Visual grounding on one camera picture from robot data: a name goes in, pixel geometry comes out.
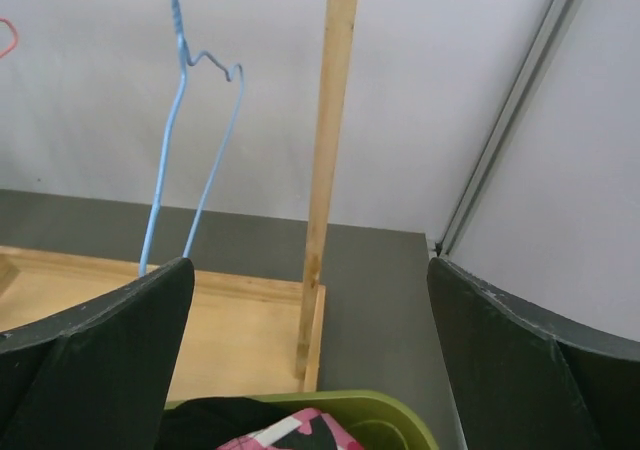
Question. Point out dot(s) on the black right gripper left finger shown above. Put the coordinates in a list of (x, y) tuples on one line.
[(97, 375)]

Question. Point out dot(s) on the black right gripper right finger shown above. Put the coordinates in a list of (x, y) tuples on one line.
[(524, 377)]

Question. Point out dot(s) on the black trousers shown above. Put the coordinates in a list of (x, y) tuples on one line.
[(208, 423)]

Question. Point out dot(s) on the pink camouflage trousers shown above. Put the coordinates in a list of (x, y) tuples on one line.
[(308, 428)]

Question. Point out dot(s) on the blue wire hanger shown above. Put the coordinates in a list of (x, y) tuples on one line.
[(186, 61)]

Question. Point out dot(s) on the pink wire hanger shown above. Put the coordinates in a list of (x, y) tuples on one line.
[(14, 37)]

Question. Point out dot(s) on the wooden clothes rack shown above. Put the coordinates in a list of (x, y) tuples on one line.
[(245, 336)]

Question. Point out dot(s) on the olive green plastic basket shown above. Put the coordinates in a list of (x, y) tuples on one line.
[(375, 420)]

